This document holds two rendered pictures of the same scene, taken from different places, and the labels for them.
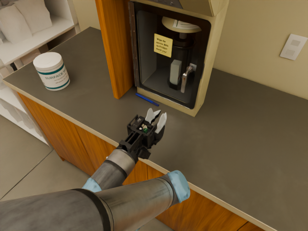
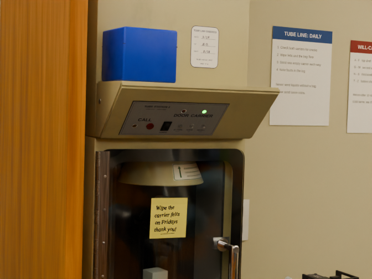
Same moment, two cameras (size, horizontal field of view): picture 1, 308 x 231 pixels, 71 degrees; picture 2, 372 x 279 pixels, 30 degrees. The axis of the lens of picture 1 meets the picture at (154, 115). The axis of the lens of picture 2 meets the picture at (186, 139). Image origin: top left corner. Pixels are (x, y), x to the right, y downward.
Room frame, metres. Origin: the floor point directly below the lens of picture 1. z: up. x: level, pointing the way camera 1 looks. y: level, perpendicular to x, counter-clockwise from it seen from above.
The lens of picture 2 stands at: (0.03, 1.07, 1.48)
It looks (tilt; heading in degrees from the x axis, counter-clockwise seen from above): 3 degrees down; 301
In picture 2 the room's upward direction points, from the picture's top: 2 degrees clockwise
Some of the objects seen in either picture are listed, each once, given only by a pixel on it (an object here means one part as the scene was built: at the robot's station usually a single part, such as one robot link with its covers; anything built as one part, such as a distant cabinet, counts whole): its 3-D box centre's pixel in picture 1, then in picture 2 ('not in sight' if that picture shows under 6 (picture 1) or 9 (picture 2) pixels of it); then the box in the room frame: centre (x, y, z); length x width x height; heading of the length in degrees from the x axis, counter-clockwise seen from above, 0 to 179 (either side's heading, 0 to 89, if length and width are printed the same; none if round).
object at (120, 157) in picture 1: (120, 162); not in sight; (0.29, 0.09, 1.17); 0.08 x 0.05 x 0.08; 59
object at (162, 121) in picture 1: (161, 119); not in sight; (0.44, -0.02, 1.17); 0.09 x 0.03 x 0.06; 145
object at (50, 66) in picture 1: (52, 71); not in sight; (0.88, 0.52, 1.02); 0.13 x 0.13 x 0.15
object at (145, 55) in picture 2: not in sight; (138, 56); (0.73, 0.07, 1.56); 0.10 x 0.10 x 0.09; 59
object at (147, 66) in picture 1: (165, 62); (172, 253); (0.72, -0.05, 1.19); 0.30 x 0.01 x 0.40; 58
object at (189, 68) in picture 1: (185, 79); (228, 264); (0.64, -0.12, 1.17); 0.05 x 0.03 x 0.10; 148
